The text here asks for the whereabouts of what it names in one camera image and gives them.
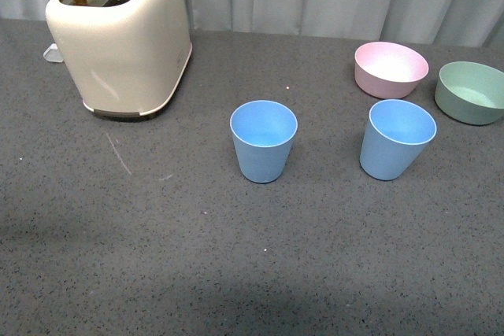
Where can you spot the blue plastic cup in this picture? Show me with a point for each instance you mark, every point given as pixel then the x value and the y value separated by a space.
pixel 396 132
pixel 263 132

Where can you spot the cream white toaster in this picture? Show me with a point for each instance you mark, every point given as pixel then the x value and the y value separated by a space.
pixel 126 57

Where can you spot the pink plastic bowl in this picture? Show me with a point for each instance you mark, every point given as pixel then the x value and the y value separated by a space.
pixel 388 70

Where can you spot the white toaster lever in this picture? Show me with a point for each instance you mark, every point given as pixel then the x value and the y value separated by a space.
pixel 52 54

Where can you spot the green plastic bowl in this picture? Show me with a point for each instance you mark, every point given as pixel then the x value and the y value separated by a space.
pixel 470 92

